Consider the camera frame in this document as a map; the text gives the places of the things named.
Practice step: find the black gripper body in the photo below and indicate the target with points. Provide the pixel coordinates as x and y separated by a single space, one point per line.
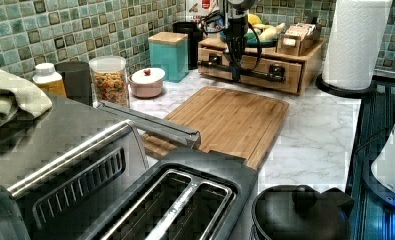
235 38

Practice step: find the teal canister with wooden lid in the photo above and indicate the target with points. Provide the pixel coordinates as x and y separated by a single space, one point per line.
169 51

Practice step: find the bamboo cutting board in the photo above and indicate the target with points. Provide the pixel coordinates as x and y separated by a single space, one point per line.
233 122

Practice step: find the clear glass cereal jar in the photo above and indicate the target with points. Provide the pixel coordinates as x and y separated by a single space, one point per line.
110 80

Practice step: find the white-capped yellow bottle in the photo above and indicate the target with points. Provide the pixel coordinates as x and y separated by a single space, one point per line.
47 78

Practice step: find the dark grey cylindrical container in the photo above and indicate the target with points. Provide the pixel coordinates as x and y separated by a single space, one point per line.
77 80

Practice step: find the white appliance on blue base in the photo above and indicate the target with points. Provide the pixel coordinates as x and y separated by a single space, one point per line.
379 169

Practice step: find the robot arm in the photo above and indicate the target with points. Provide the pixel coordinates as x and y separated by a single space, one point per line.
234 8

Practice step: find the black canister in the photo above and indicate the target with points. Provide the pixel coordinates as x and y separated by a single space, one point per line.
195 35

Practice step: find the green folded cloth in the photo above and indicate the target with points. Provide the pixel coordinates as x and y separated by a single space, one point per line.
18 94

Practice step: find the stainless toaster oven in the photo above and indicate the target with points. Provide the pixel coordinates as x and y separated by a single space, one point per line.
61 171

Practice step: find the wooden box of packets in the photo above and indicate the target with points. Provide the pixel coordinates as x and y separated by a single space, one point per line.
298 39

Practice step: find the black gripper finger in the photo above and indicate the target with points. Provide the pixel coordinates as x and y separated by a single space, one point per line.
235 71

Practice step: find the wooden drawer cabinet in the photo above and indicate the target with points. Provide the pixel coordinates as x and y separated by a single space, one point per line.
311 60

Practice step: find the black two-slot toaster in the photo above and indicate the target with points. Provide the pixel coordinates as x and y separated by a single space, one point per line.
189 195

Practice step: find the black kettle lid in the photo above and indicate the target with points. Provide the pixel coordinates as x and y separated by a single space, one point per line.
298 212

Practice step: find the wooden drawer with black handle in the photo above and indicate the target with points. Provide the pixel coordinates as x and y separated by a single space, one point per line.
266 73

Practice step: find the red and white box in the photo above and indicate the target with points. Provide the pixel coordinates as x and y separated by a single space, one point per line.
196 9

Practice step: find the black paper towel holder base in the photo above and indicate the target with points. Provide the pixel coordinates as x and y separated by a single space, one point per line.
341 92

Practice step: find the bowl of fruit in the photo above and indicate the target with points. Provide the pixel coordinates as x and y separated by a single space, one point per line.
258 34

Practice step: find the white paper towel roll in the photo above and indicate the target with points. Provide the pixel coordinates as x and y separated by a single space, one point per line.
354 43

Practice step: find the grey toaster oven handle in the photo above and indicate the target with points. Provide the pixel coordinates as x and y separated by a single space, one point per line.
172 131

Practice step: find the pink ceramic lidded pot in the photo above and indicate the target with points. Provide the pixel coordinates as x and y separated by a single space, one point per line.
147 83

